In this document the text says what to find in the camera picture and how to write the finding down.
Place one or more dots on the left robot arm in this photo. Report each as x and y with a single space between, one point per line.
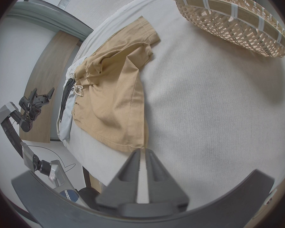
11 132

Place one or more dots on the black garment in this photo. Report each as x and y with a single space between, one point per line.
66 96

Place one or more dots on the bed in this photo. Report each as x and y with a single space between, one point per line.
204 103

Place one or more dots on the pale blue garment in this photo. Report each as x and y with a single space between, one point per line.
66 122

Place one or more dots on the white garment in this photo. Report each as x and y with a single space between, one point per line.
72 70

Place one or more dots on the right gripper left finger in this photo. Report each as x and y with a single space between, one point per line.
123 186

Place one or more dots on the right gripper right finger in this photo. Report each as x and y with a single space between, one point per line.
161 186

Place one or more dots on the tan shorts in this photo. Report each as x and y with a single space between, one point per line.
116 98

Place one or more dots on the round woven basket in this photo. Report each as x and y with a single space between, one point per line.
228 25

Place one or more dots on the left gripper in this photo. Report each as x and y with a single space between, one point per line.
38 100

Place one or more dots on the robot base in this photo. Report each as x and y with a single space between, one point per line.
71 195

